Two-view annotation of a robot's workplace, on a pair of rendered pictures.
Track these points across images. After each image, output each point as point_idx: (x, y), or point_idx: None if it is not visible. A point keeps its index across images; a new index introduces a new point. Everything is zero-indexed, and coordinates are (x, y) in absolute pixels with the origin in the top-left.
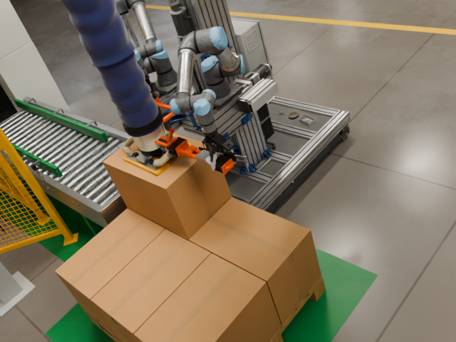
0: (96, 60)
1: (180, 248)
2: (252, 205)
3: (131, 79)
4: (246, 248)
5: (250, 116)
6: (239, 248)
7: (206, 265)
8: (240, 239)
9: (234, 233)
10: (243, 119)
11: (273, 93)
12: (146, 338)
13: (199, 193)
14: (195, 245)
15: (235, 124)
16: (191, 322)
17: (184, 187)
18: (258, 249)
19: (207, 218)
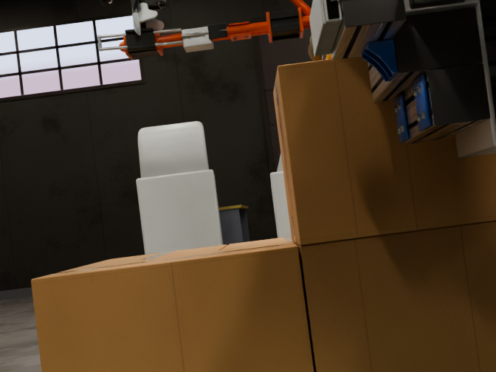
0: None
1: (289, 240)
2: (218, 255)
3: None
4: (153, 260)
5: (425, 112)
6: (168, 257)
7: (205, 251)
8: (179, 257)
9: (205, 254)
10: (416, 102)
11: (319, 19)
12: (202, 247)
13: (284, 157)
14: (264, 244)
15: (413, 106)
16: (154, 255)
17: (277, 116)
18: (125, 263)
19: (294, 240)
